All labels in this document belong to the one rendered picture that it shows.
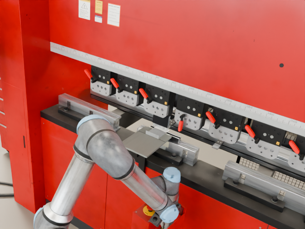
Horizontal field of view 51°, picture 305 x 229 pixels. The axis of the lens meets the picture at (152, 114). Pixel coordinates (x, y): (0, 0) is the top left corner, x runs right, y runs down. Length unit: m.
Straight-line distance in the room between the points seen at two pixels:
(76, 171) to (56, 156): 1.21
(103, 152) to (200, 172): 0.88
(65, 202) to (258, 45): 1.01
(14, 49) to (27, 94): 0.29
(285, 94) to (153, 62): 0.67
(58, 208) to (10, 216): 1.55
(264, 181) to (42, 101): 1.49
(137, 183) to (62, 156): 1.26
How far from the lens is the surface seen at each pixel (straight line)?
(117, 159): 1.02
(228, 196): 1.69
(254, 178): 1.72
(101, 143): 1.02
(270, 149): 1.62
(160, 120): 1.83
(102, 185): 2.16
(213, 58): 1.55
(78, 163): 1.16
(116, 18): 1.80
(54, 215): 1.27
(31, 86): 2.19
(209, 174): 1.80
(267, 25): 1.45
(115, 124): 2.05
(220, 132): 1.65
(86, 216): 2.46
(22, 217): 2.76
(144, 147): 1.69
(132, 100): 1.85
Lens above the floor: 1.92
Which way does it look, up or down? 27 degrees down
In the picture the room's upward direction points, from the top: 7 degrees clockwise
